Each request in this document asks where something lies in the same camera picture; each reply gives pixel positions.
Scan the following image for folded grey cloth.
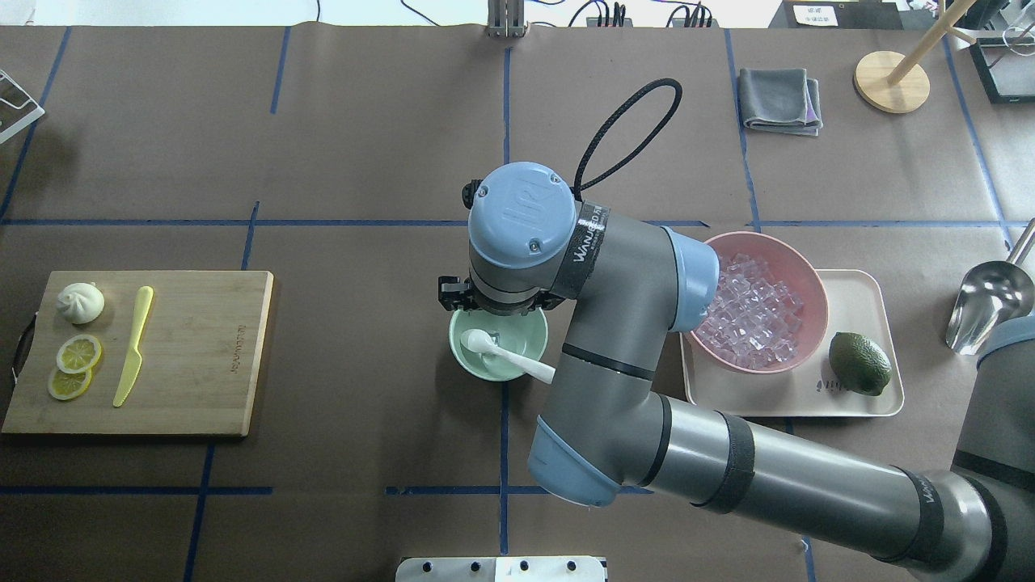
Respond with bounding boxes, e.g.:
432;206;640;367
737;69;823;137

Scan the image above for beige plastic tray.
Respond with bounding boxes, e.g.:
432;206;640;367
681;269;905;417

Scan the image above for white wire rack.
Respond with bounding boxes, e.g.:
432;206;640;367
1;70;45;144

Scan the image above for green lime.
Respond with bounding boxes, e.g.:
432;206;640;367
828;331;893;397

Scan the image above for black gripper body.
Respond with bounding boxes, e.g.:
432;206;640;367
437;277;565;314

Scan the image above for grey metal post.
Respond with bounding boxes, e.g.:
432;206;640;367
487;0;528;38

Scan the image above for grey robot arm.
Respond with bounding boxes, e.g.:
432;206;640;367
437;162;1033;581

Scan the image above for stainless steel ice scoop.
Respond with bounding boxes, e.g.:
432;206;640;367
945;220;1034;355

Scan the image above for wooden mug tree stand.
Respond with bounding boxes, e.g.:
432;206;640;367
853;1;977;114

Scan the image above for white steamed bun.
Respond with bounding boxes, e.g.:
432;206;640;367
55;281;106;327

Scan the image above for yellow plastic knife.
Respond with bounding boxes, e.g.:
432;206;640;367
112;286;154;407

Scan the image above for mint green bowl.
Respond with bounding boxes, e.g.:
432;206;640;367
448;310;548;381

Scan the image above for pink bowl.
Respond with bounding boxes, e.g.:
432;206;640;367
686;231;829;373

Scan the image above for black framed metal tray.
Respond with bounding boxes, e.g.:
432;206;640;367
969;38;1034;104

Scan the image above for white ceramic spoon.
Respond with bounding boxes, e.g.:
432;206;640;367
461;329;555;386

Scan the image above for clear ice cubes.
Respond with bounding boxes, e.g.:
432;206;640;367
694;253;803;371

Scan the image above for bamboo cutting board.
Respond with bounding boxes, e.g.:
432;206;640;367
2;270;274;437

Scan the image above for lower lemon slice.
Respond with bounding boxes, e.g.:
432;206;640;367
47;368;93;401

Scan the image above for black braided cable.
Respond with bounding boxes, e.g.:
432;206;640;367
573;78;683;195

